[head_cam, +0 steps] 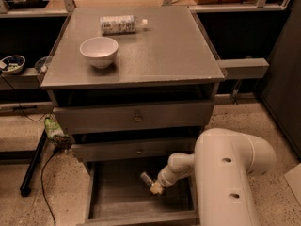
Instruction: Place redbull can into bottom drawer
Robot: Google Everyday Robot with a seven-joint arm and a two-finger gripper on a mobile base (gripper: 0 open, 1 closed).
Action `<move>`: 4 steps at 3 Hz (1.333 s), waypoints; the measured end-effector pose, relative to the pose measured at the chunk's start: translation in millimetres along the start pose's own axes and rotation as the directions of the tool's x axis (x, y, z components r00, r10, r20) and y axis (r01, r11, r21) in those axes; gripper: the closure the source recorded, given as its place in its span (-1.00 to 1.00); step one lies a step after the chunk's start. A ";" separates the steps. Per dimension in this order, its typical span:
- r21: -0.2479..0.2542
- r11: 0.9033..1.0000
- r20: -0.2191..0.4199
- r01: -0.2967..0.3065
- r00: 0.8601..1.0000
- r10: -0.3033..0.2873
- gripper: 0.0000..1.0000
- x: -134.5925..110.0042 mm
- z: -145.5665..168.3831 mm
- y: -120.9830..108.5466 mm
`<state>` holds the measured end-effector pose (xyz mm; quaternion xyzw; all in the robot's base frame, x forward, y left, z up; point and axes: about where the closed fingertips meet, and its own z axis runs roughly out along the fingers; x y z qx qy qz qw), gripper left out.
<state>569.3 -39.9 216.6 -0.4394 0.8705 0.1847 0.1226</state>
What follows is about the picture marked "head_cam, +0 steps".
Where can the grey top drawer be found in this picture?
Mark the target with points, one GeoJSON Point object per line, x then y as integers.
{"type": "Point", "coordinates": [113, 118]}

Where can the silver blue redbull can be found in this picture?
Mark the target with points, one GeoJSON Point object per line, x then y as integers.
{"type": "Point", "coordinates": [146, 179]}

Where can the black metal table leg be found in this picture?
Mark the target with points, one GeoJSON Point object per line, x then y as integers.
{"type": "Point", "coordinates": [25, 186]}

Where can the clear plastic cup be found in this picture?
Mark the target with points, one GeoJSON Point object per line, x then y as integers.
{"type": "Point", "coordinates": [42, 65]}

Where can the green snack bag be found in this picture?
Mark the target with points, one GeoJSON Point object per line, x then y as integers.
{"type": "Point", "coordinates": [56, 134]}

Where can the blue patterned small bowl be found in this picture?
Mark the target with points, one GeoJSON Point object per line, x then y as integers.
{"type": "Point", "coordinates": [12, 64]}

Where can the grey wooden drawer cabinet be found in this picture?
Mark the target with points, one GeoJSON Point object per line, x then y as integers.
{"type": "Point", "coordinates": [168, 61]}

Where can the clear labelled plastic bottle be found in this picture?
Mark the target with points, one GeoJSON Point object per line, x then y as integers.
{"type": "Point", "coordinates": [123, 24]}

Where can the grey side shelf beam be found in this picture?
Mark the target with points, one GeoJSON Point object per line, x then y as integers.
{"type": "Point", "coordinates": [246, 68]}

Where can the grey left side shelf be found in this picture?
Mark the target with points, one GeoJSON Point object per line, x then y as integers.
{"type": "Point", "coordinates": [26, 79]}

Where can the grey middle drawer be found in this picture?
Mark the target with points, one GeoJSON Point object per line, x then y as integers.
{"type": "Point", "coordinates": [127, 149]}

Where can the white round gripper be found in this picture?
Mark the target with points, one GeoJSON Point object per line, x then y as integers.
{"type": "Point", "coordinates": [165, 178]}

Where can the grey open bottom drawer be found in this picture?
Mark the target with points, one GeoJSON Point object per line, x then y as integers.
{"type": "Point", "coordinates": [118, 197]}

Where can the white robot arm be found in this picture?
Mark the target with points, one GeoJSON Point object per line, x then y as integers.
{"type": "Point", "coordinates": [221, 163]}

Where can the white ceramic bowl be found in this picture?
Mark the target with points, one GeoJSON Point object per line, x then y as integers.
{"type": "Point", "coordinates": [99, 52]}

